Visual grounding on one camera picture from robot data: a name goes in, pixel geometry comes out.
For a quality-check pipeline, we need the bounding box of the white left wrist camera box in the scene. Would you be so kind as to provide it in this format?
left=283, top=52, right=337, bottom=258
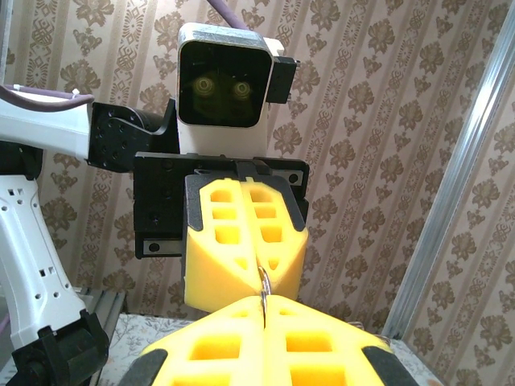
left=176, top=23, right=301, bottom=156

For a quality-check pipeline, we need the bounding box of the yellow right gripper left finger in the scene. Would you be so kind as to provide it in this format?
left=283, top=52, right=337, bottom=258
left=124, top=296, right=266, bottom=386

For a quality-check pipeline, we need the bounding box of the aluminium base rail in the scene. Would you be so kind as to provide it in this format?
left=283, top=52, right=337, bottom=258
left=72, top=285, right=128, bottom=322

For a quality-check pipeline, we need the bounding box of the floral tablecloth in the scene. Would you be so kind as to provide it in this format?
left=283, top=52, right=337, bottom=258
left=98, top=311, right=447, bottom=386

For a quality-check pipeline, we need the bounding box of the aluminium frame post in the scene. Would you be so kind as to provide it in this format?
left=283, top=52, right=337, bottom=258
left=381, top=51, right=515, bottom=341

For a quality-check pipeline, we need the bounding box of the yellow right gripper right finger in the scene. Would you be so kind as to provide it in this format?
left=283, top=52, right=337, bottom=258
left=264, top=296, right=422, bottom=386

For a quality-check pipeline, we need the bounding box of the large metal keyring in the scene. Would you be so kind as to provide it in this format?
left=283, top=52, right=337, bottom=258
left=257, top=264, right=273, bottom=327

